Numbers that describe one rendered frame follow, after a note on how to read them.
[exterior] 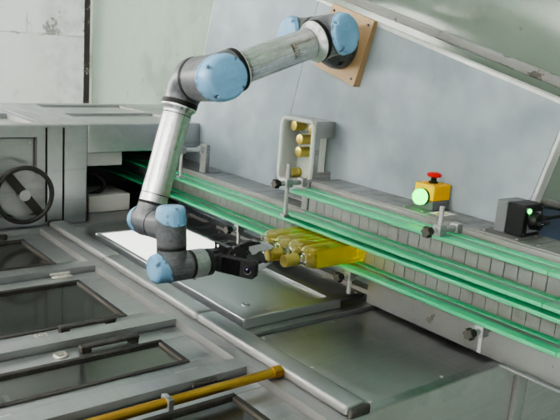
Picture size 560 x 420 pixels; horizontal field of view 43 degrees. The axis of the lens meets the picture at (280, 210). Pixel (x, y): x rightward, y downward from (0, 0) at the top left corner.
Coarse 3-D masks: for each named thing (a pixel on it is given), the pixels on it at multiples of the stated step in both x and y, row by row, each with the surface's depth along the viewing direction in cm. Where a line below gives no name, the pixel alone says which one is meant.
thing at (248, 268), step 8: (216, 256) 187; (224, 256) 186; (232, 256) 187; (224, 264) 186; (232, 264) 185; (240, 264) 184; (248, 264) 184; (256, 264) 184; (224, 272) 187; (232, 272) 186; (240, 272) 185; (248, 272) 184; (256, 272) 184
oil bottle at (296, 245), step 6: (294, 240) 204; (300, 240) 204; (306, 240) 205; (312, 240) 205; (318, 240) 206; (324, 240) 206; (330, 240) 207; (336, 240) 208; (288, 246) 202; (294, 246) 201; (300, 246) 201; (294, 252) 201
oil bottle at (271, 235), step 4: (280, 228) 216; (284, 228) 216; (288, 228) 217; (292, 228) 217; (296, 228) 217; (300, 228) 218; (304, 228) 218; (264, 232) 212; (268, 232) 211; (272, 232) 211; (276, 232) 211; (280, 232) 211; (284, 232) 212; (288, 232) 212; (292, 232) 213; (296, 232) 214; (264, 236) 211; (268, 236) 210; (272, 236) 209; (276, 236) 210; (268, 240) 210; (272, 240) 209
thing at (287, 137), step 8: (288, 120) 240; (296, 120) 234; (304, 120) 231; (280, 128) 241; (288, 128) 242; (312, 128) 228; (280, 136) 241; (288, 136) 243; (296, 136) 244; (312, 136) 228; (280, 144) 242; (288, 144) 243; (296, 144) 245; (304, 144) 243; (312, 144) 229; (280, 152) 242; (288, 152) 244; (312, 152) 230; (280, 160) 243; (288, 160) 245; (296, 160) 247; (304, 160) 244; (312, 160) 230; (280, 168) 244; (304, 168) 244; (280, 176) 244; (304, 176) 244
